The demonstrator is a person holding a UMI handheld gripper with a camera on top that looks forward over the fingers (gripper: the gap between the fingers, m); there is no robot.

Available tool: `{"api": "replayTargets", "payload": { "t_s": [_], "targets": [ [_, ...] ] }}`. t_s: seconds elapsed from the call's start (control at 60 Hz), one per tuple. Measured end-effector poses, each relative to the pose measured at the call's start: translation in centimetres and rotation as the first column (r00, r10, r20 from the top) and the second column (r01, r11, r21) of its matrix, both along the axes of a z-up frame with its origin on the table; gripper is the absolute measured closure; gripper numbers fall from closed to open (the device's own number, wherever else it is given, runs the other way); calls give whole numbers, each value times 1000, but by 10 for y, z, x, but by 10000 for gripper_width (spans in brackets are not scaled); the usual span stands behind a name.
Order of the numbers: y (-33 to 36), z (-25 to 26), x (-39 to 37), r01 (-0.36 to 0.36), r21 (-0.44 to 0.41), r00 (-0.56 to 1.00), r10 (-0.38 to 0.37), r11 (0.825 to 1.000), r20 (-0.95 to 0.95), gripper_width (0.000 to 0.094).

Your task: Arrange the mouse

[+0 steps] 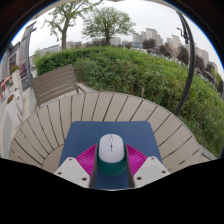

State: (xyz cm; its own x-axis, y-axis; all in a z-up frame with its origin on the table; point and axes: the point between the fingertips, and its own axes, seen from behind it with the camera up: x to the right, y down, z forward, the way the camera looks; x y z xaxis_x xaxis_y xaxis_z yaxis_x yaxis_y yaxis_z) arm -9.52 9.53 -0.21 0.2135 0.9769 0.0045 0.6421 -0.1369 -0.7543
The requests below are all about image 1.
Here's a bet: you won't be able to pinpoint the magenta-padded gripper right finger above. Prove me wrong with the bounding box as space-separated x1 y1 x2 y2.
123 143 171 189

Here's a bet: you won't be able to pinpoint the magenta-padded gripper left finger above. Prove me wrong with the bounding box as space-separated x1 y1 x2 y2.
53 143 100 190

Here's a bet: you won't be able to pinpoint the white and teal computer mouse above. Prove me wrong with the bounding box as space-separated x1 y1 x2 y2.
96 133 128 177

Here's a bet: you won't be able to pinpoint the blue rectangular mouse pad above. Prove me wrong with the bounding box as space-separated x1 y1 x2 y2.
58 120 164 191

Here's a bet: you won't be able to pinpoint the white planter with flowers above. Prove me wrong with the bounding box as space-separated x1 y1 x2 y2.
6 93 25 130
9 64 23 90

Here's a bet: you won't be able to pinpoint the beige slatted outdoor chair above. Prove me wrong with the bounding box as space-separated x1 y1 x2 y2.
31 64 87 108

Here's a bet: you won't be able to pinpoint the green hedge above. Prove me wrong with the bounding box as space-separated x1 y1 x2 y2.
34 45 224 158

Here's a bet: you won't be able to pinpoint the dark curved umbrella pole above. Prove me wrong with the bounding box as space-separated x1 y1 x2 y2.
173 11 196 117

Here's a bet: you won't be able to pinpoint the grey signboard pillar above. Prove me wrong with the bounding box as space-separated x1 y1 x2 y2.
18 21 38 92

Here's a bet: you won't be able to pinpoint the distant high-rise buildings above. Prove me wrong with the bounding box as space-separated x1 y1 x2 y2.
132 27 220 73

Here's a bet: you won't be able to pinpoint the tall thin-trunked tree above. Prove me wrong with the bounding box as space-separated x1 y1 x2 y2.
43 0 103 52

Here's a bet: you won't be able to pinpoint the round leafy tree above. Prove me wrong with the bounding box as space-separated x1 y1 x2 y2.
81 6 137 47

